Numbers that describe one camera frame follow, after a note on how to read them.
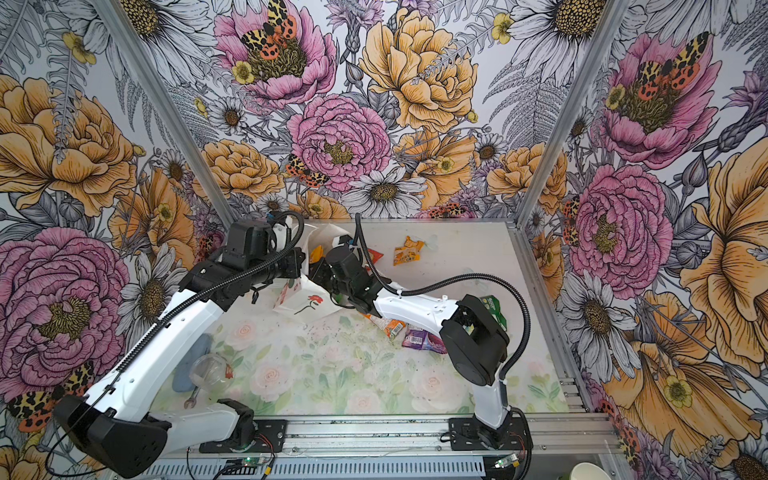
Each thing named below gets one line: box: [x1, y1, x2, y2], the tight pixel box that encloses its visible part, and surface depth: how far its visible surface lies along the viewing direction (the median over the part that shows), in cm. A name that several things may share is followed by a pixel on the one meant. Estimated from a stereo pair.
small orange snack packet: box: [393, 236, 425, 266], surface depth 111 cm
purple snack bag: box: [402, 324, 447, 354], surface depth 90 cm
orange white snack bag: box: [361, 313, 406, 340], surface depth 93 cm
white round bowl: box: [570, 462, 612, 480], surface depth 63 cm
